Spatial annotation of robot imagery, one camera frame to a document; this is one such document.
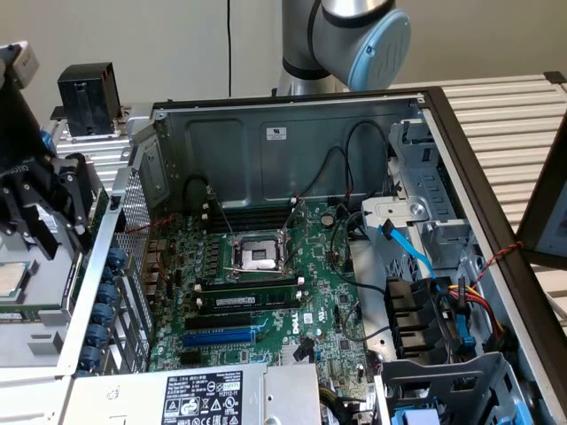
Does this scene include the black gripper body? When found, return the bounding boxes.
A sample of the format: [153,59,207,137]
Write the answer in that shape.
[0,81,54,213]

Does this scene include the silver hard disk drive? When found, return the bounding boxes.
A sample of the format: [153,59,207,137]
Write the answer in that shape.
[38,208,61,236]

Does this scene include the silver CPU chip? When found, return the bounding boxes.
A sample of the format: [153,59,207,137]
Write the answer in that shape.
[0,259,41,298]

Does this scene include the black plastic block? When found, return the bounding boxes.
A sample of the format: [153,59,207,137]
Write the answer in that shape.
[50,61,129,143]

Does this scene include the loose green RAM stick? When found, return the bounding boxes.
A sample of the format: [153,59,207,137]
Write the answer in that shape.
[0,303,63,323]

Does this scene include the grey parts rack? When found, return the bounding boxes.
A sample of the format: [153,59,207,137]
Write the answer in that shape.
[0,236,88,371]

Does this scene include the thin steel locking lever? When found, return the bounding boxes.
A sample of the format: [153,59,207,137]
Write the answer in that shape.
[211,190,238,243]

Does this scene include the long black expansion slot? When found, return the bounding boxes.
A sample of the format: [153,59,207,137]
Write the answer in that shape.
[183,311,254,332]

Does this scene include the black RAM slot white latches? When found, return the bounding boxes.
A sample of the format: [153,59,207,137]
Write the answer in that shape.
[193,274,307,293]

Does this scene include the silver CPU socket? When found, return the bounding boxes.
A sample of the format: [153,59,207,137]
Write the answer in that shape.
[223,229,296,284]

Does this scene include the silver power supply unit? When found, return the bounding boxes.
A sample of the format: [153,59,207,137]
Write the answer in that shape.
[59,362,322,425]

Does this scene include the blue expansion slot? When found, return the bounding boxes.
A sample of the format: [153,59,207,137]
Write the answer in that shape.
[182,326,258,350]

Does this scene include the open grey PC case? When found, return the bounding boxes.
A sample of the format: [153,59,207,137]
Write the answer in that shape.
[55,86,567,425]

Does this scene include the green motherboard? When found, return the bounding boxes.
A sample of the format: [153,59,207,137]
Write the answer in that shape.
[145,201,376,402]

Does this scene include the grey metal drive cage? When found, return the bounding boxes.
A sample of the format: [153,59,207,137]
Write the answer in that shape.
[361,118,478,274]

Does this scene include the black plastic fan shroud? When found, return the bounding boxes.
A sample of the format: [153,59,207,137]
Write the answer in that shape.
[384,274,454,360]

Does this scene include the grey metal disk bay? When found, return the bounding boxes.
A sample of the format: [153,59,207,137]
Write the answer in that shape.
[374,352,540,425]

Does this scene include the blue plastic drive latch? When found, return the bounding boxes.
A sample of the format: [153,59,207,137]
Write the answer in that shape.
[454,304,478,356]

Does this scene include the dark framed panel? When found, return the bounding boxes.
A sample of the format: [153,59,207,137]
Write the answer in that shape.
[515,112,567,269]

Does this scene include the thin red wire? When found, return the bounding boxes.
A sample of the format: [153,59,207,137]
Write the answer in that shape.
[123,213,177,284]

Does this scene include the short black wire loop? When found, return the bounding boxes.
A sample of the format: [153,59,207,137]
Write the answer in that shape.
[182,174,217,214]

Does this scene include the thin black hanging cable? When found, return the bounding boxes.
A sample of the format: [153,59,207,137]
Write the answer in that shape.
[226,0,233,97]

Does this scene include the black wire low arch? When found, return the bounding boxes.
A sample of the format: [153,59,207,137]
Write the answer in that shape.
[295,145,349,200]

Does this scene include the black wire tall arch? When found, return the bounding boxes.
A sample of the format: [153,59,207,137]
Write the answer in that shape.
[344,120,392,198]

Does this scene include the black wire across motherboard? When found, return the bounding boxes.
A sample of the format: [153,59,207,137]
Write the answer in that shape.
[330,211,387,297]

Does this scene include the black curled fan wire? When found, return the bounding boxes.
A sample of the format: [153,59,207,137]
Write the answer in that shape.
[344,304,393,343]

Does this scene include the blue flat data wire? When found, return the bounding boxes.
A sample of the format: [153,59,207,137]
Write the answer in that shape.
[377,218,445,294]

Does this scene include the yellow red power wires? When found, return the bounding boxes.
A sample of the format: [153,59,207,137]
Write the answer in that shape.
[445,284,507,340]

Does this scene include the red black twisted wire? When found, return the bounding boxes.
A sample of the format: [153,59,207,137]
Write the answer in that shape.
[470,240,524,289]

